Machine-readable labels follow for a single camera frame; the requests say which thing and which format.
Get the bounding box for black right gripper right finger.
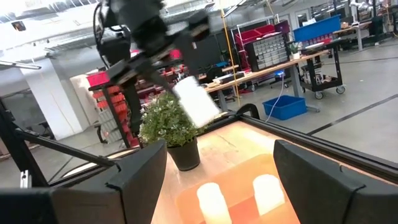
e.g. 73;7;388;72
273;139;398;224

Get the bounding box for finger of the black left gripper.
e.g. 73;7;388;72
178;32;203;78
136;60;180;93

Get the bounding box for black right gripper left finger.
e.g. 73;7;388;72
0;139;168;224

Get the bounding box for orange translucent plastic basket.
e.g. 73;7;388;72
174;154;301;224

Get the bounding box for red plastic bin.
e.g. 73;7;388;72
234;29;262;44
254;24;276;35
86;71;110;87

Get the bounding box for yellow pole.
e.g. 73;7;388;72
220;9;242;106

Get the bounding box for artificial plant in black pot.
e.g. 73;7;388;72
138;91;206;172

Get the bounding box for long wooden workbench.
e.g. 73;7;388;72
203;49;330;113

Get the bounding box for grey small-parts drawer cabinet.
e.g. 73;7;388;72
245;33;290;72

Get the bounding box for dark purple box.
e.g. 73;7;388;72
275;20;290;34

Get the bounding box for small potted plant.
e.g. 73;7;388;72
287;42;302;60

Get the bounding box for blue plastic floor bin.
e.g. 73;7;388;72
262;95;308;121

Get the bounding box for long ceiling light fixture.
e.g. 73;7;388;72
0;60;43;70

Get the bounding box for black wheeled cart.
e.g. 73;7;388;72
300;40;346;100

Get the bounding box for large blue plastic bin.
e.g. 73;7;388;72
292;14;342;43

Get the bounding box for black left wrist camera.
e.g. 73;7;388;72
98;30;131;68

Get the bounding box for black metal table frame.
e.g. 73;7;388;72
0;99;398;189

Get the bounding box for silver aluminium bracket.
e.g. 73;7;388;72
20;170;32;189

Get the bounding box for white cable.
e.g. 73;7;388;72
265;74;286;123

